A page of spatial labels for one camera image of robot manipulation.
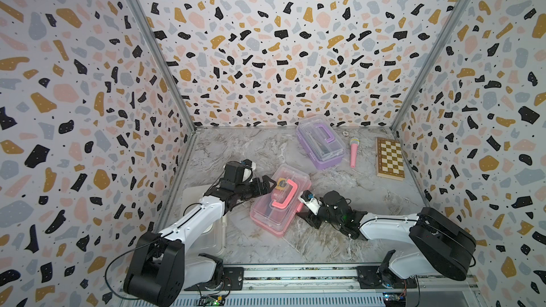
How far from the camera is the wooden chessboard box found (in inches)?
40.3

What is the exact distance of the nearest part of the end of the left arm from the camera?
0.62 metres

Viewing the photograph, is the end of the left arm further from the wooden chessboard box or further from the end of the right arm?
the wooden chessboard box

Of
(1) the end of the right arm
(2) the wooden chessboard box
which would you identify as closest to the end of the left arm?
(1) the end of the right arm

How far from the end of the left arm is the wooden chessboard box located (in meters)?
0.56
